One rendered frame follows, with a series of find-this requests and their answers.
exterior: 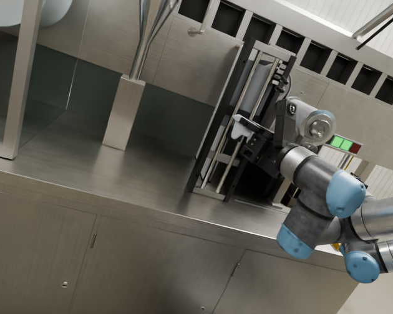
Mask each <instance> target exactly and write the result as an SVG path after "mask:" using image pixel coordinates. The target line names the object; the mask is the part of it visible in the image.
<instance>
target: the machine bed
mask: <svg viewBox="0 0 393 314"><path fill-rule="evenodd" d="M107 124H108V123H106V122H104V121H100V120H96V119H94V118H91V117H87V116H84V115H81V114H78V113H74V112H71V111H68V110H66V111H65V112H63V113H62V114H61V115H59V116H58V117H57V118H56V119H55V120H54V121H52V122H51V123H50V124H48V125H47V126H46V127H45V128H44V129H43V130H41V131H40V132H39V133H38V134H37V135H36V136H34V137H33V138H32V139H30V140H29V141H28V142H27V143H26V144H25V145H23V146H22V147H21V148H19V149H18V151H17V156H16V157H15V158H14V159H9V158H4V157H1V156H0V184H5V185H8V186H12V187H15V188H21V189H25V190H28V191H34V192H37V193H41V194H46V195H50V196H54V197H59V198H62V199H67V200H70V201H75V202H80V203H83V204H88V205H91V206H96V207H101V208H104V209H109V210H112V211H117V212H122V213H125V214H130V215H133V216H138V217H142V218H146V219H151V220H154V221H158V222H164V223H167V224H171V225H175V226H180V227H184V228H188V229H193V230H196V231H200V232H206V233H209V234H213V235H217V236H222V237H226V238H230V239H234V240H239V241H242V242H247V243H250V244H255V245H260V246H263V247H268V248H272V249H276V250H281V251H284V250H283V249H282V248H281V247H280V246H279V245H278V243H277V240H276V236H277V234H278V232H279V230H280V228H281V226H282V225H281V224H282V222H284V220H285V219H286V217H287V215H284V214H280V213H277V212H273V211H269V210H266V209H262V208H259V207H255V206H251V205H248V204H244V203H241V202H237V201H234V199H233V198H236V199H240V200H242V201H246V202H251V203H253V204H257V205H260V206H264V207H268V208H272V209H275V210H279V211H283V212H287V213H289V212H290V210H291V208H292V207H289V206H287V205H286V204H285V202H284V201H283V200H281V202H280V204H281V205H282V207H283V208H282V209H278V208H275V207H271V205H270V204H269V202H268V201H267V199H266V198H264V197H261V195H260V193H259V192H258V190H257V189H256V187H255V185H254V184H253V182H252V180H251V179H250V177H249V176H248V174H247V173H246V171H245V169H244V170H243V172H242V174H241V177H240V179H239V181H238V183H237V185H236V187H235V190H234V191H233V194H232V195H231V197H230V200H229V201H228V202H224V201H223V200H221V199H216V198H213V197H209V196H205V195H202V194H198V193H194V192H192V193H190V192H188V191H187V182H188V179H189V177H190V175H191V172H192V170H193V167H194V165H195V162H196V160H195V156H196V155H197V152H198V151H197V150H193V149H190V148H187V147H184V146H180V145H177V144H174V143H171V142H168V141H164V140H161V139H158V138H154V137H152V136H148V135H144V134H142V133H139V132H136V131H132V130H131V132H130V136H129V140H128V142H127V146H126V149H125V151H124V150H120V149H117V148H113V147H111V146H107V145H103V144H102V142H103V139H104V135H105V131H106V128H107ZM226 166H227V164H226V163H223V162H221V161H219V162H218V164H217V166H216V169H215V172H214V173H213V176H212V178H211V180H210V181H209V180H208V181H207V183H206V186H210V187H213V188H217V186H218V184H219V182H220V179H221V177H222V175H223V173H224V171H225V168H226ZM309 257H310V258H313V259H318V260H323V261H326V262H331V263H334V264H339V265H344V266H346V265H345V263H344V258H345V257H344V256H343V255H342V254H341V252H337V251H335V250H334V249H333V247H332V246H331V245H330V244H329V245H317V246H316V248H315V251H314V252H312V254H311V255H310V256H309Z"/></svg>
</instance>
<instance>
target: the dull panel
mask: <svg viewBox="0 0 393 314"><path fill-rule="evenodd" d="M122 75H123V74H121V73H119V72H116V71H113V70H110V69H107V68H105V67H102V66H99V65H96V64H93V63H91V62H88V61H86V60H82V59H79V58H78V59H77V64H76V68H75V73H74V78H73V81H72V86H71V90H70V95H69V101H68V104H67V110H68V111H71V112H74V113H78V114H81V115H84V116H87V117H91V118H94V119H96V120H100V121H104V122H106V123H108V121H109V117H110V112H111V110H112V106H113V103H114V99H115V94H116V92H117V88H118V85H119V81H120V78H121V76H122ZM215 108H216V107H213V106H211V105H208V104H205V103H203V102H199V101H197V100H194V99H192V98H188V97H186V96H183V95H180V94H178V93H175V92H171V91H169V90H166V89H164V88H161V87H158V86H155V85H152V84H150V83H147V82H146V84H145V88H144V90H143V94H142V97H141V100H140V104H139V106H138V110H137V114H136V116H135V120H134V123H133V126H132V131H136V132H139V133H142V134H144V135H148V136H152V137H154V138H158V139H161V140H164V141H168V142H171V143H174V144H177V145H180V146H184V147H187V148H190V149H193V150H197V151H198V149H199V147H200V145H201V142H202V140H203V137H204V135H205V132H206V129H207V128H208V125H209V122H210V120H211V117H212V115H213V112H214V111H215ZM236 144H237V141H235V140H231V139H228V142H227V144H226V146H225V149H224V150H223V154H226V155H229V156H231V155H232V153H233V150H234V148H235V146H236Z"/></svg>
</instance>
